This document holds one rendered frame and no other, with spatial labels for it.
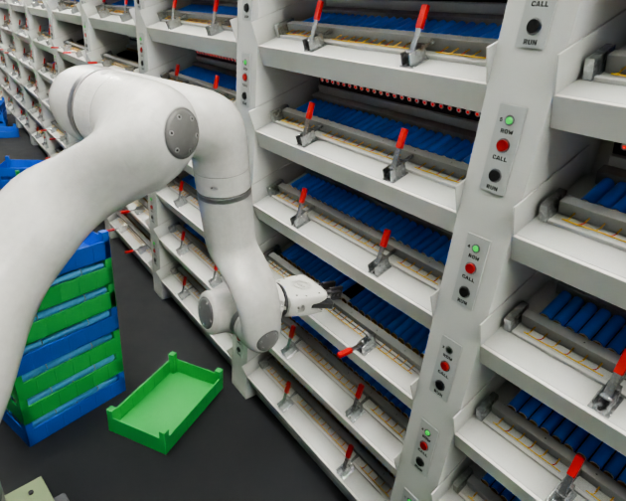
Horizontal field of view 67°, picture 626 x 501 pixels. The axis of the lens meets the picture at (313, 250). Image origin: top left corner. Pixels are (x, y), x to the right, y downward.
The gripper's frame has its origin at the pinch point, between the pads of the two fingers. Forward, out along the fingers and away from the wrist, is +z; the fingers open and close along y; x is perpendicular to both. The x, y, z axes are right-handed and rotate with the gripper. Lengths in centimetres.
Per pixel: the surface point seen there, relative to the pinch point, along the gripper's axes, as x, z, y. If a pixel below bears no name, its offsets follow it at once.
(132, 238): 46, 6, 144
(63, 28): -40, -4, 241
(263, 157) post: -22.8, -2.7, 31.3
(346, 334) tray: 7.6, 0.5, -7.3
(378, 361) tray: 7.7, 0.2, -17.9
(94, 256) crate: 12, -36, 54
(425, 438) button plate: 14.3, -0.9, -34.0
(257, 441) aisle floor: 57, -1, 14
